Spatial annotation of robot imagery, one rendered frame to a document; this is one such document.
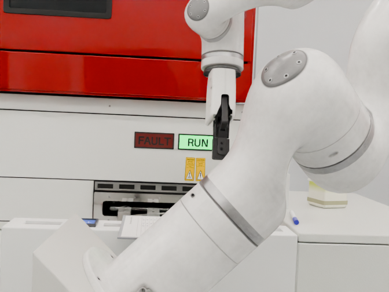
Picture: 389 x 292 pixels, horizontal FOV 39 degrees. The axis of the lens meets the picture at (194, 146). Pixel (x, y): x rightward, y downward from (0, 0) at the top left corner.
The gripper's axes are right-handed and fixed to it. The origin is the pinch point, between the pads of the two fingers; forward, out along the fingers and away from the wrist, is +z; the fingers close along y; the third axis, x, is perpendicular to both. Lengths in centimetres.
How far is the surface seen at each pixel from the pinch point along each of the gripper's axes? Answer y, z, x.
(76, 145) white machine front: -58, -8, -35
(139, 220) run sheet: -7.2, 14.0, -15.2
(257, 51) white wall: -193, -87, 45
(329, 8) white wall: -187, -113, 86
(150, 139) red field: -57, -11, -13
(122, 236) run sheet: 7.2, 17.0, -17.8
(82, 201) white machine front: -61, 8, -33
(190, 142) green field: -57, -11, -2
